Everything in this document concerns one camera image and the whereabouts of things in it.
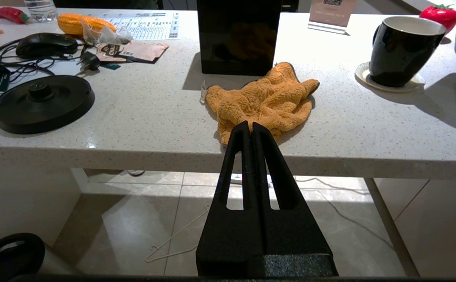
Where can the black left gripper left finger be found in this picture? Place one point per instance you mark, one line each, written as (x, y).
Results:
(228, 235)

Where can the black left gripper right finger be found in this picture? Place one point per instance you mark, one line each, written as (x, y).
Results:
(294, 235)

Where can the water bottle red cap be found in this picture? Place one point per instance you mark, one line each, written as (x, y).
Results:
(41, 9)

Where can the brown tea packet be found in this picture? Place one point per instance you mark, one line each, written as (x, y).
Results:
(142, 51)

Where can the orange microfiber cloth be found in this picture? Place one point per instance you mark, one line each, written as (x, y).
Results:
(259, 102)

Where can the black tissue box white lid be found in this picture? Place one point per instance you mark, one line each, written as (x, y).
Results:
(237, 39)

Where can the black round base part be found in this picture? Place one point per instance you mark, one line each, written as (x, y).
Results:
(28, 262)

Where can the black mug white inside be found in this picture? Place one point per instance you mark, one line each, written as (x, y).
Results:
(400, 55)

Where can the black power plug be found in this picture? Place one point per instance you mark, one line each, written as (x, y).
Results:
(91, 61)

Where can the printed paper sheet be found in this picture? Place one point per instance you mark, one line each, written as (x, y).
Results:
(149, 27)

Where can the QR code sign stand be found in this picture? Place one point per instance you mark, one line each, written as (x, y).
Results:
(330, 15)

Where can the black round kettle base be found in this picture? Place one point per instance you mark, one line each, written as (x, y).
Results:
(44, 105)

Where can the clear plastic wrapper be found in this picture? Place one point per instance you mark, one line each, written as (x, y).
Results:
(112, 36)

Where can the yellow corn toy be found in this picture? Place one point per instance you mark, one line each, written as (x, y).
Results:
(71, 24)

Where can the red tomato toy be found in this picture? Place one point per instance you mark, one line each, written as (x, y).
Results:
(443, 17)

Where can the black computer mouse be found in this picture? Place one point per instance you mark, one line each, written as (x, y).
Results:
(46, 44)

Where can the red chili toy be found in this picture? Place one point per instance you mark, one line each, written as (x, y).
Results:
(6, 13)

